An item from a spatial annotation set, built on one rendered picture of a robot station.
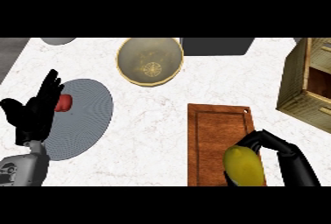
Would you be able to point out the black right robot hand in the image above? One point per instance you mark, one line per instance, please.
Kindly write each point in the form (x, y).
(288, 157)

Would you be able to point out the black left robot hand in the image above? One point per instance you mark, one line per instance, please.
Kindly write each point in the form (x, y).
(35, 112)

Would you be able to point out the yellow lemon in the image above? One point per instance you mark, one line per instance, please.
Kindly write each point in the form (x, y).
(244, 166)

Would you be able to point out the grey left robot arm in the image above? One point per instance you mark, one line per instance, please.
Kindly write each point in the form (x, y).
(23, 169)

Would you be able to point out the brown wooden cutting board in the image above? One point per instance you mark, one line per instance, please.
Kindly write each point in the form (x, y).
(211, 140)

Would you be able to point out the red fruit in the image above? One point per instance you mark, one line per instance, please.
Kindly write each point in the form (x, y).
(63, 102)

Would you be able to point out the round grey placemat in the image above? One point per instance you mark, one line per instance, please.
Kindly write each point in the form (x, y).
(81, 116)

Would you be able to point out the dark grey counter strip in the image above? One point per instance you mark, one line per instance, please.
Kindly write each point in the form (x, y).
(9, 54)

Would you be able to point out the grey round dish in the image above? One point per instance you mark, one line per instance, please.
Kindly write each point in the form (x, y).
(57, 40)

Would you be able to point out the pale wooden cabinet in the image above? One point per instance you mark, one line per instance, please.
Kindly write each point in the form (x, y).
(307, 84)

